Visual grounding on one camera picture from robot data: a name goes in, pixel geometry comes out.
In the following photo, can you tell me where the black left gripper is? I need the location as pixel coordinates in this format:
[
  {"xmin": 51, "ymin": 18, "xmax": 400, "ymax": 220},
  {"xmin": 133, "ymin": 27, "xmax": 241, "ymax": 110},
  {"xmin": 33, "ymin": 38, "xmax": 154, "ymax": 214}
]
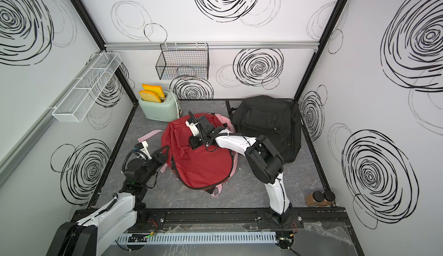
[{"xmin": 140, "ymin": 145, "xmax": 168, "ymax": 187}]

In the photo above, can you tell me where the pink backpack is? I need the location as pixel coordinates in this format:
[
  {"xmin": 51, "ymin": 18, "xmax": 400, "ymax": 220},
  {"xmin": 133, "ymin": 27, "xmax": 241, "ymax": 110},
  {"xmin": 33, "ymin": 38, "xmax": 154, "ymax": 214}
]
[{"xmin": 137, "ymin": 113, "xmax": 240, "ymax": 197}]

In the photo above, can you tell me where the red and black backpack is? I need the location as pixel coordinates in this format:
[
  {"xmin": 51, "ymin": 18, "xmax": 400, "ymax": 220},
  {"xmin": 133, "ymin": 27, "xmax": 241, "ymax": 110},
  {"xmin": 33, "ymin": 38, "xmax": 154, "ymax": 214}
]
[{"xmin": 227, "ymin": 95, "xmax": 301, "ymax": 163}]

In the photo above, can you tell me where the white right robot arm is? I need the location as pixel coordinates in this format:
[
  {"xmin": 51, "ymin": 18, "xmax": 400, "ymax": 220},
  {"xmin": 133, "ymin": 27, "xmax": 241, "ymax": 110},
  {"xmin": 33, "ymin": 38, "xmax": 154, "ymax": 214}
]
[{"xmin": 186, "ymin": 111, "xmax": 291, "ymax": 223}]

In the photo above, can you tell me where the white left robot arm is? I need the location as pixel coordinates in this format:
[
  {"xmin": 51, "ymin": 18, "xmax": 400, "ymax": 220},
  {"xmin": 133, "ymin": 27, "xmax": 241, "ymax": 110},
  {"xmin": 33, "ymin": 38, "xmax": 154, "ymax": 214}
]
[{"xmin": 47, "ymin": 145, "xmax": 170, "ymax": 256}]

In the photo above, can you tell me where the mint green toaster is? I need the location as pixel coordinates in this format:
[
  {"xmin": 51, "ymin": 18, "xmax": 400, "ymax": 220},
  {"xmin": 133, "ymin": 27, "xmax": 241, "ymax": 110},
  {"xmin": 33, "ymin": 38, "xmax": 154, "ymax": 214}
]
[{"xmin": 138, "ymin": 89, "xmax": 182, "ymax": 122}]

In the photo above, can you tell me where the rear toast slice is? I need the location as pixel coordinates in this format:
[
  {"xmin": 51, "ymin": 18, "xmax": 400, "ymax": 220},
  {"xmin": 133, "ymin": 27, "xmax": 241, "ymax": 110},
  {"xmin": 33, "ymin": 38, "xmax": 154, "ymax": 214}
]
[{"xmin": 142, "ymin": 84, "xmax": 166, "ymax": 98}]

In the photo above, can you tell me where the toast slice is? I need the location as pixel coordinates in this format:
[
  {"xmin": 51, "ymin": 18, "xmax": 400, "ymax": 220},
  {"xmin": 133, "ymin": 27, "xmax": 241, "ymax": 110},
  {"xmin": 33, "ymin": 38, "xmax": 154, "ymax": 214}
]
[
  {"xmin": 139, "ymin": 90, "xmax": 162, "ymax": 103},
  {"xmin": 142, "ymin": 84, "xmax": 166, "ymax": 98}
]

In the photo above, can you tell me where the front toast slice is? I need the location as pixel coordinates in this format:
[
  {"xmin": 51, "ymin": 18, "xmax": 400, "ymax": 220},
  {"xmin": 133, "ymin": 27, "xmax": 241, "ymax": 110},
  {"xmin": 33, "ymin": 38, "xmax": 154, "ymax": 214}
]
[{"xmin": 139, "ymin": 90, "xmax": 162, "ymax": 103}]

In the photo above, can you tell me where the brown jar black lid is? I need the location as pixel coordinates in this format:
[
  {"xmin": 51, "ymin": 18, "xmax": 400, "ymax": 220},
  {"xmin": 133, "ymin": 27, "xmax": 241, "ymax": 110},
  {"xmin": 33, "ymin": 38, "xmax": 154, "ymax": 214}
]
[
  {"xmin": 305, "ymin": 191, "xmax": 325, "ymax": 207},
  {"xmin": 323, "ymin": 190, "xmax": 336, "ymax": 205}
]

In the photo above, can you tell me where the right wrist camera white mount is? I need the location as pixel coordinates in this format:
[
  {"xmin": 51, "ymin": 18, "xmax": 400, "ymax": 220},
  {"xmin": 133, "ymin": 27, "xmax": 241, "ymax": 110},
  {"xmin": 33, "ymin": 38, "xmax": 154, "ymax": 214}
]
[{"xmin": 186, "ymin": 121, "xmax": 200, "ymax": 137}]

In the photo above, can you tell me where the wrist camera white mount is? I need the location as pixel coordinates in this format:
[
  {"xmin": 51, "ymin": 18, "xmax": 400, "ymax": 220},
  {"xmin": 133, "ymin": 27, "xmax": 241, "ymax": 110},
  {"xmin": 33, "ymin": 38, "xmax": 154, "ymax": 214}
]
[
  {"xmin": 135, "ymin": 141, "xmax": 152, "ymax": 160},
  {"xmin": 186, "ymin": 121, "xmax": 200, "ymax": 137}
]

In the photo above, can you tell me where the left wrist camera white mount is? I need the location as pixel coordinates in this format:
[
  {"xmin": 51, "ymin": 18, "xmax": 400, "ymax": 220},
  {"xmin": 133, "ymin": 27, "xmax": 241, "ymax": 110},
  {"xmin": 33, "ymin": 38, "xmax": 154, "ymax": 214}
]
[{"xmin": 135, "ymin": 141, "xmax": 152, "ymax": 160}]

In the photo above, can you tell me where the black wire basket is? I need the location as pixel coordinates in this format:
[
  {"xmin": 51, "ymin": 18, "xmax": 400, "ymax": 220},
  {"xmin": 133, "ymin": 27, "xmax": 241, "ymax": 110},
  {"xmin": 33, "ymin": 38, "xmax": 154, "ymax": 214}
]
[{"xmin": 155, "ymin": 43, "xmax": 210, "ymax": 80}]

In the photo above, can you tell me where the white mesh wall shelf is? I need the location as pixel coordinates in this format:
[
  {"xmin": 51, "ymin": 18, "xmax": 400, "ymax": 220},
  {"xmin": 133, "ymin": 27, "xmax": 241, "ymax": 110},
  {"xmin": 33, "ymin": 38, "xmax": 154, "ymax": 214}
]
[{"xmin": 52, "ymin": 53, "xmax": 122, "ymax": 122}]

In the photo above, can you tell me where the grey slotted cable duct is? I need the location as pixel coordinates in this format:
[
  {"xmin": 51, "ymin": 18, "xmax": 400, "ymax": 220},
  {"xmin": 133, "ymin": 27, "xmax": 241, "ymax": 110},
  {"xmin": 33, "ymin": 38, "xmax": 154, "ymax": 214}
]
[{"xmin": 116, "ymin": 232, "xmax": 278, "ymax": 246}]

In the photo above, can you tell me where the grey wall rail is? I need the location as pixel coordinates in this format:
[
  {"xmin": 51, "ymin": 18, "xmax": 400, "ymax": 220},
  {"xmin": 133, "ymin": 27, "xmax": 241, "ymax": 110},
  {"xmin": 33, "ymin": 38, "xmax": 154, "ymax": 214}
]
[{"xmin": 105, "ymin": 41, "xmax": 320, "ymax": 51}]

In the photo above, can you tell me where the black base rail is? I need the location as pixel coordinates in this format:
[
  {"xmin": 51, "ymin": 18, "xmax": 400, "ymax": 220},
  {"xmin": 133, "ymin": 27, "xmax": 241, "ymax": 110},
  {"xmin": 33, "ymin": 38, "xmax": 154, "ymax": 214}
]
[{"xmin": 72, "ymin": 207, "xmax": 350, "ymax": 231}]

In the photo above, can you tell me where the black corner frame post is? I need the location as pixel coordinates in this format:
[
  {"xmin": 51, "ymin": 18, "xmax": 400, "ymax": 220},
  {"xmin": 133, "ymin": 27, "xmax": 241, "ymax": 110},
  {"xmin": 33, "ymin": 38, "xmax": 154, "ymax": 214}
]
[{"xmin": 294, "ymin": 0, "xmax": 348, "ymax": 101}]

